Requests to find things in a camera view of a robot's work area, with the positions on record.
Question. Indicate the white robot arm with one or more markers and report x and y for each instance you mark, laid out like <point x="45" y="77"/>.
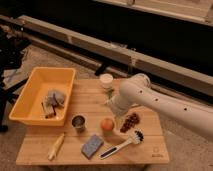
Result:
<point x="137" y="90"/>

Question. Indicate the brown wooden block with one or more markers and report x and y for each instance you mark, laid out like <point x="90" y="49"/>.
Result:
<point x="48" y="110"/>

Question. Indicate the black tripod stand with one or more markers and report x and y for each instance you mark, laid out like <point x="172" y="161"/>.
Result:
<point x="11" y="55"/>

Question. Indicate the small metal cup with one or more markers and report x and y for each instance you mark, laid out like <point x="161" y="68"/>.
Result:
<point x="78" y="122"/>

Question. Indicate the grey crumpled cloth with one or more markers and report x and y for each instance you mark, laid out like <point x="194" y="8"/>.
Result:
<point x="55" y="98"/>

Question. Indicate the orange apple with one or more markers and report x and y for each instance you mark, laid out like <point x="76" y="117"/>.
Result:
<point x="107" y="124"/>

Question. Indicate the green plastic cup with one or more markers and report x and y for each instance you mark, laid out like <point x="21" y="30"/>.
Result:
<point x="107" y="132"/>

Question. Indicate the white cup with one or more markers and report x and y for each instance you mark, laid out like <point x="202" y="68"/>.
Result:
<point x="106" y="80"/>

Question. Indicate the blue sponge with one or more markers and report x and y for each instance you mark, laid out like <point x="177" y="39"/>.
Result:
<point x="92" y="146"/>

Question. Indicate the yellow plastic bin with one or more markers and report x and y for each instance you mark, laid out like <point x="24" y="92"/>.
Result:
<point x="28" y="107"/>

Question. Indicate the white dish brush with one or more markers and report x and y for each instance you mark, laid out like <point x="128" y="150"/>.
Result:
<point x="135" y="138"/>

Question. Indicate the bunch of dark grapes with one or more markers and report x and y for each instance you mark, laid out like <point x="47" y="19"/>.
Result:
<point x="130" y="122"/>

